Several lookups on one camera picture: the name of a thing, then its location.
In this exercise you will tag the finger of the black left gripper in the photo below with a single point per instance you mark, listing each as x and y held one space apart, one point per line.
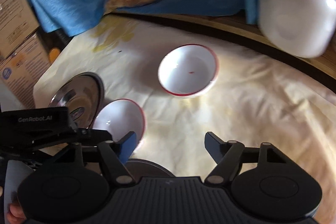
91 137

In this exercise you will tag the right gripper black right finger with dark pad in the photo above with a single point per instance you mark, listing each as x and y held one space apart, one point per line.
227 156

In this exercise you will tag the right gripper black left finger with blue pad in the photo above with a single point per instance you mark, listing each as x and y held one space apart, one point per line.
112 157

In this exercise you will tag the deep steel bowl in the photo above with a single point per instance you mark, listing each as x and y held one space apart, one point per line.
139 168

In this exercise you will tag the white bowl red rim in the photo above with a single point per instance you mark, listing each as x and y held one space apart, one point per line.
188 71
120 117

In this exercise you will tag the shiny steel plate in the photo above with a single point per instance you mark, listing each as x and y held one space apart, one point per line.
83 95

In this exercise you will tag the person's left hand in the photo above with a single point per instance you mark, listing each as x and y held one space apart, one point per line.
13 213

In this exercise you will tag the lower cardboard box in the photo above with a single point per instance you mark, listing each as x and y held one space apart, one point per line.
24 67

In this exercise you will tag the cardboard box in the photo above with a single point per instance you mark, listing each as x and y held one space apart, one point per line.
18 22
24 67

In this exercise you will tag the cream tablecloth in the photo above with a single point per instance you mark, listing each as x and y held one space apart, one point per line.
256 98

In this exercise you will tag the upper cardboard box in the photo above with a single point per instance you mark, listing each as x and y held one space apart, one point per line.
18 22

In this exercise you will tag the wooden shelf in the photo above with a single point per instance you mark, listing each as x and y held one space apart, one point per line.
234 29

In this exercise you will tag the white jug blue lid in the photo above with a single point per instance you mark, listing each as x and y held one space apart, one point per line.
301 27

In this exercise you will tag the orange wooden handle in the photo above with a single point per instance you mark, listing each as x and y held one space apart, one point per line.
53 54

